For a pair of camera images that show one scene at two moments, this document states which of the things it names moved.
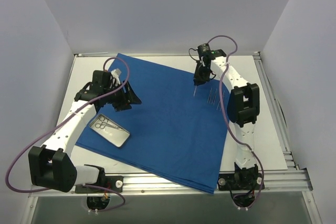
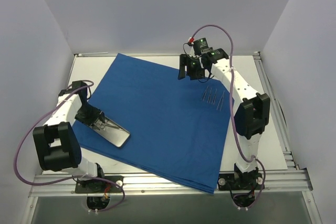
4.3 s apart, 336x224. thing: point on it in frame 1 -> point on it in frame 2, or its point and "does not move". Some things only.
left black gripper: [123, 97] -> [92, 116]
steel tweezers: [213, 100] does not move
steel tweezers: [208, 100] does not move
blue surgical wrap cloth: [178, 132] does not move
